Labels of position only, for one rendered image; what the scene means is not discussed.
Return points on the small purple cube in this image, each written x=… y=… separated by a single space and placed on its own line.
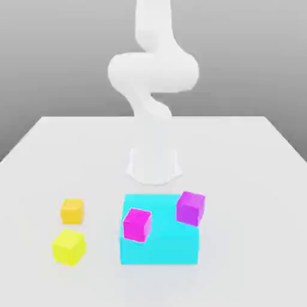
x=188 y=209

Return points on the small orange cube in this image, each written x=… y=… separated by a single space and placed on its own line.
x=71 y=212

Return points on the small magenta cube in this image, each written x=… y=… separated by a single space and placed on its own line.
x=135 y=225

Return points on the small yellow cube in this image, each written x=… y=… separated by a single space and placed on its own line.
x=68 y=248

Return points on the large cyan box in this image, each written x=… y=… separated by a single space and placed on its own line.
x=165 y=247

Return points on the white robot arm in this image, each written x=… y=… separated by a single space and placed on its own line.
x=153 y=72

